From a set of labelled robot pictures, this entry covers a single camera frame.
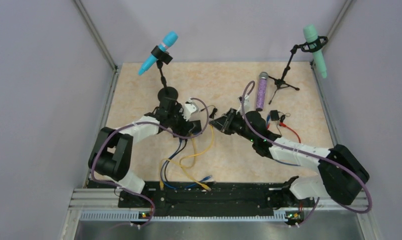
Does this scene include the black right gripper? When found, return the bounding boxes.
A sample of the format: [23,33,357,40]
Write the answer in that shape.
[210,107,257,143]

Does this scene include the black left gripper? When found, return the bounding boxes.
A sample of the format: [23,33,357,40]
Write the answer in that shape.
[167,103,196,140]

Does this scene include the black network switch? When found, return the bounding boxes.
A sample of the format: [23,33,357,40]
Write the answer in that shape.
[181,120,202,137]

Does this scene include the red ethernet cable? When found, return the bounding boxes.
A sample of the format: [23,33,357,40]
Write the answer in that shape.
[266,121,302,144]

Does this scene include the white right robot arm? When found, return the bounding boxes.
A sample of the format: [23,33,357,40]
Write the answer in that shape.
[209,108,370,206]

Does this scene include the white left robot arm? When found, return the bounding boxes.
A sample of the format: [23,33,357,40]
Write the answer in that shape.
[88,97,199,207]

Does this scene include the black power adapter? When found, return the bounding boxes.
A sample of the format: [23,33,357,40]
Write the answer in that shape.
[269,110,280,122]

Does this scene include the purple glitter microphone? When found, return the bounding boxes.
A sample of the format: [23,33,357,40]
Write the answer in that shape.
[255,71,269,112]

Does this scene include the black round-base mic stand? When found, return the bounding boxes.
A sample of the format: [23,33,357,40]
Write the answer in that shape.
[151,45,179,101]

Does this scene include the cyan microphone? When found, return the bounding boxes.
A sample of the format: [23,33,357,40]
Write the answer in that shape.
[138,31,179,76]

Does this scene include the black tripod mic stand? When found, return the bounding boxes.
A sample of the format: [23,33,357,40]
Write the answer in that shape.
[268,35,329,105]

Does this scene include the mint green microphone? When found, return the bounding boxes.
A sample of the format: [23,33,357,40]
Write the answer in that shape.
[303,24,329,79]

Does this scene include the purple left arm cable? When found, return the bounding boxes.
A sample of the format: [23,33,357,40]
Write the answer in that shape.
[90,97,210,229]

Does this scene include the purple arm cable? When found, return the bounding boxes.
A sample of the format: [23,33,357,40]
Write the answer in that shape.
[90,97,210,229]
[240,80,373,228]

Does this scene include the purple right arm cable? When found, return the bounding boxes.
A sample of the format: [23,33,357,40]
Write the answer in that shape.
[240,80,373,228]

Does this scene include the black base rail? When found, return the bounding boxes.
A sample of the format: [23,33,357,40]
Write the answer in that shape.
[118,181,315,217]

